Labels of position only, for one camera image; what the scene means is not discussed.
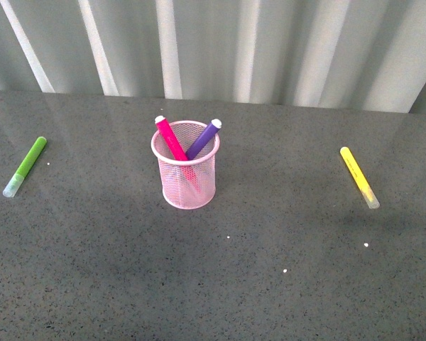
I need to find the purple marker pen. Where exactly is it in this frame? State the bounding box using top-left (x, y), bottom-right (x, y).
top-left (185, 119), bottom-right (222, 161)

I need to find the pink marker pen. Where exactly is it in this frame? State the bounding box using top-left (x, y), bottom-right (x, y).
top-left (154, 115), bottom-right (202, 193)

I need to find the pink mesh pen cup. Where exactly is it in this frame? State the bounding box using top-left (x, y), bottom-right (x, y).
top-left (151, 121), bottom-right (220, 210)

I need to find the yellow marker pen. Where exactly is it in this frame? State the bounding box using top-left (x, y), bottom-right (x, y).
top-left (339, 146), bottom-right (380, 209)

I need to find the white pleated curtain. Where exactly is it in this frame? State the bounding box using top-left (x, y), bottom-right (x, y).
top-left (0, 1), bottom-right (426, 114)

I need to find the green marker pen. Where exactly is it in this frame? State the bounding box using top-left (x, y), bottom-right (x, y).
top-left (2, 136), bottom-right (47, 198)

